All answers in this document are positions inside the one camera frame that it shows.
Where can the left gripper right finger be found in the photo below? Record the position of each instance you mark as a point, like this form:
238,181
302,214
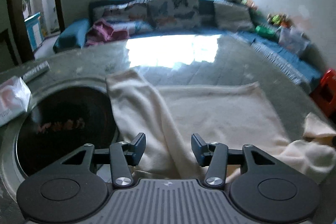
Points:
217,157

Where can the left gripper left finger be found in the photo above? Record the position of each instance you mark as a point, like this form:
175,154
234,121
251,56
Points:
121,156

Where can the cream knit garment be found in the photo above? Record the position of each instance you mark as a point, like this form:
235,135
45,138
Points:
232,115

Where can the black round induction cooktop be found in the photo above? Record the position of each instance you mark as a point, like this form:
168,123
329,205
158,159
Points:
62,122

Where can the grey remote control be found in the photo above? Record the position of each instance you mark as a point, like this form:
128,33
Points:
36,72

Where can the white tissue pack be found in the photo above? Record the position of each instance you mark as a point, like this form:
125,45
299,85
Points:
15,98

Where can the red plastic stool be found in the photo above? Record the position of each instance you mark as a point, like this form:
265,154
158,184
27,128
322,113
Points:
324,94

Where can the pink cloth on sofa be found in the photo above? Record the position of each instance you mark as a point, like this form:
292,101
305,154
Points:
103,32

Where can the green bowl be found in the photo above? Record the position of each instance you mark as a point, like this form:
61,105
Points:
266,32

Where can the clear plastic storage box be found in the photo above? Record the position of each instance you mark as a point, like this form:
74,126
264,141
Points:
293,40

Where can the long butterfly cushion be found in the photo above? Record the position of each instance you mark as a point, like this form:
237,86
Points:
131,16

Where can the grey plain cushion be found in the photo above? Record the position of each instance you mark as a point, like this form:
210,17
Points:
232,17

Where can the large butterfly cushion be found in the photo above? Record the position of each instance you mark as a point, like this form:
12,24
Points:
173,14

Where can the green brown plush toys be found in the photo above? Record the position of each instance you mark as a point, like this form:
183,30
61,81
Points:
279,20

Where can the orange plush toy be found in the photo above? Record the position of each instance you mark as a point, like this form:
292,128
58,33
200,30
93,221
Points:
249,3

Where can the blue white cabinet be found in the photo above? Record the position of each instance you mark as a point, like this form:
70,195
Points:
33,27

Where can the dark wooden door frame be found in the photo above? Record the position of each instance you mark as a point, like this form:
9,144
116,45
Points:
19,32

